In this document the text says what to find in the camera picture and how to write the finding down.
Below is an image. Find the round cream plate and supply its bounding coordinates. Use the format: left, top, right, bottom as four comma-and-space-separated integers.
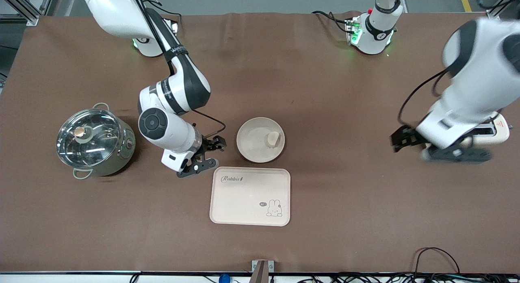
236, 117, 286, 163

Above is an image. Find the cream rabbit print tray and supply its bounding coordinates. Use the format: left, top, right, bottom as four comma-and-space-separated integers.
210, 167, 291, 226

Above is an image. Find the cream two-slot toaster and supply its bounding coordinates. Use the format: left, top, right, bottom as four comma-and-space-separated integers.
459, 111, 511, 150

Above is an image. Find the steel electric cooking pot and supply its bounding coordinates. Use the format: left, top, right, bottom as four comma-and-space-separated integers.
57, 103, 137, 180

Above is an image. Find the glass pot lid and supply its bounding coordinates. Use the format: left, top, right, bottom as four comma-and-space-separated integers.
56, 109, 122, 169

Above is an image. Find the brown table cover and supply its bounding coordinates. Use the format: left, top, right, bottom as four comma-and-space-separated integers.
0, 11, 520, 274

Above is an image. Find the green-lit left base connector box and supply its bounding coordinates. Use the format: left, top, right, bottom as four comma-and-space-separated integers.
345, 15, 363, 46

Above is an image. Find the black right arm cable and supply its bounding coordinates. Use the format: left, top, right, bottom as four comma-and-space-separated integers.
130, 0, 227, 140

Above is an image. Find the black looped floor cable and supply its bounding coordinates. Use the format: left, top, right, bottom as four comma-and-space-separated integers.
412, 247, 462, 275

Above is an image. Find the grey metal camera mount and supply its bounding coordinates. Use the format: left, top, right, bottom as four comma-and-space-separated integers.
249, 260, 275, 283

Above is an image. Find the aluminium frame profile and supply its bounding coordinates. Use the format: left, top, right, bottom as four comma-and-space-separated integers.
0, 0, 55, 26
487, 0, 520, 20

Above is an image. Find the black right base cable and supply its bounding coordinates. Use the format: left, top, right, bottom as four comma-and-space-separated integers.
140, 0, 182, 20

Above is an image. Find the black base cable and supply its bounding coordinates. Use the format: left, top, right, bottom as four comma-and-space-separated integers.
312, 11, 351, 34
140, 0, 182, 20

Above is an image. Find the black cable bundle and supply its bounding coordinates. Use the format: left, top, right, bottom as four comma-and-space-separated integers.
297, 272, 520, 283

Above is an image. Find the black left base cable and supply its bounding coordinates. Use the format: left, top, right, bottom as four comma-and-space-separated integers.
312, 11, 351, 34

